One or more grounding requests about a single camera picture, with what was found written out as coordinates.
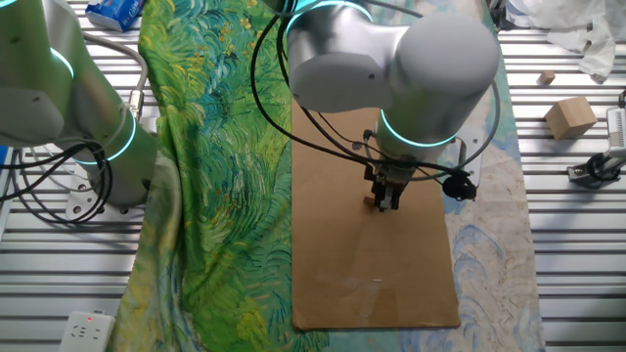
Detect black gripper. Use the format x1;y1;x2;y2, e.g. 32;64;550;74
364;163;416;212

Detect large wooden block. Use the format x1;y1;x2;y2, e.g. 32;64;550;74
543;95;599;142

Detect brown cardboard sheet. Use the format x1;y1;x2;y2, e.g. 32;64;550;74
291;95;462;331

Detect painted landscape tablecloth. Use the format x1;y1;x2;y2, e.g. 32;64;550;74
107;0;547;352

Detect white plastic bag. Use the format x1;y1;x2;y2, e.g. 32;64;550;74
503;0;618;84

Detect white power strip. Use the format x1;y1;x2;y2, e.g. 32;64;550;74
58;310;117;352

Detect blue tissue pack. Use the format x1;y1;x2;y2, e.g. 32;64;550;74
85;0;147;33

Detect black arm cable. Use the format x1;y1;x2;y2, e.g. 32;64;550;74
248;0;478;201

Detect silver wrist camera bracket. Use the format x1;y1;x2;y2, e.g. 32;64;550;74
452;129;485;185

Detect aluminium camera mount clamp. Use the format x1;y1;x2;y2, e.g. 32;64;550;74
566;146;626;191

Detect black camera stand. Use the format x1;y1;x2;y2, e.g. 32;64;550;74
487;0;508;31

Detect thick grey base cable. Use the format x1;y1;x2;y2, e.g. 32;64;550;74
82;31;149;122

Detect thin black base cable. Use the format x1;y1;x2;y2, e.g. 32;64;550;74
0;139;116;227

